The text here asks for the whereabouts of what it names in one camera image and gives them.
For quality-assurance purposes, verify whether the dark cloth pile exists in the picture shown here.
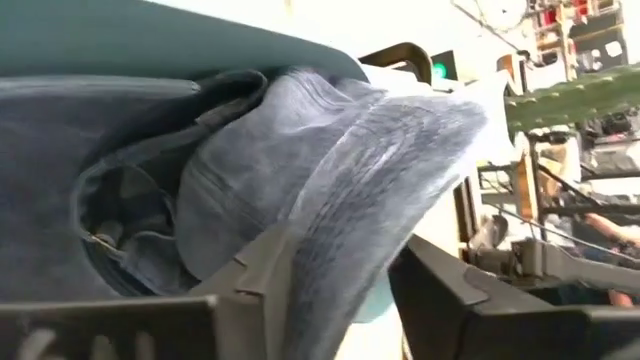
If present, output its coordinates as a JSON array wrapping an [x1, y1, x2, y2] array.
[[174, 67, 490, 360]]

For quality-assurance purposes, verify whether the tall green cactus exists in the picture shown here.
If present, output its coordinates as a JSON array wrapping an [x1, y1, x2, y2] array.
[[504, 63, 640, 135]]

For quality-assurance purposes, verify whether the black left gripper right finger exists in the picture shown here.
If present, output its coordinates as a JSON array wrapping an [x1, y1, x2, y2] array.
[[388, 233, 591, 360]]

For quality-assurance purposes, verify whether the red storage shelf rack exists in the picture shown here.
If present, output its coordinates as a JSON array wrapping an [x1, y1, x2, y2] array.
[[527, 0, 629, 76]]

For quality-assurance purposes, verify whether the teal plastic bin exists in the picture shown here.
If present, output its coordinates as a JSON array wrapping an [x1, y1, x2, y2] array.
[[0, 0, 396, 325]]

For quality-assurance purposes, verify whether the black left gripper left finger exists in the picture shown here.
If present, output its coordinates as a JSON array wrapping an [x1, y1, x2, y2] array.
[[189, 227, 301, 360]]

